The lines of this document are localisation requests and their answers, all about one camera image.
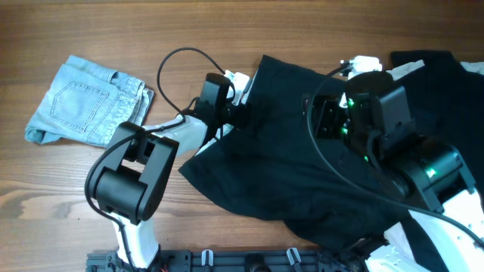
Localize black shorts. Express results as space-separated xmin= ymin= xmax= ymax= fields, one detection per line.
xmin=180 ymin=56 xmax=408 ymax=251

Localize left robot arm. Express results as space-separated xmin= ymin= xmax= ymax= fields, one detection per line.
xmin=85 ymin=71 xmax=252 ymax=271

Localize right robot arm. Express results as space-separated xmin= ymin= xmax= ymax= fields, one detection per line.
xmin=331 ymin=71 xmax=483 ymax=271

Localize black and white clothes pile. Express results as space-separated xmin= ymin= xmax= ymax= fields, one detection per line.
xmin=390 ymin=50 xmax=483 ymax=193

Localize folded light blue denim shorts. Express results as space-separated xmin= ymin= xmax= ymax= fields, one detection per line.
xmin=25 ymin=55 xmax=154 ymax=147

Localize right black cable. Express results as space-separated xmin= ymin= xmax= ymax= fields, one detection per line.
xmin=306 ymin=66 xmax=484 ymax=250

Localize black cable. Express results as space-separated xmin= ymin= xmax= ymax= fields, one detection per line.
xmin=306 ymin=66 xmax=484 ymax=250
xmin=84 ymin=47 xmax=228 ymax=270

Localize left black cable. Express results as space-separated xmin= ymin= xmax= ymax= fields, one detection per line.
xmin=84 ymin=47 xmax=228 ymax=270

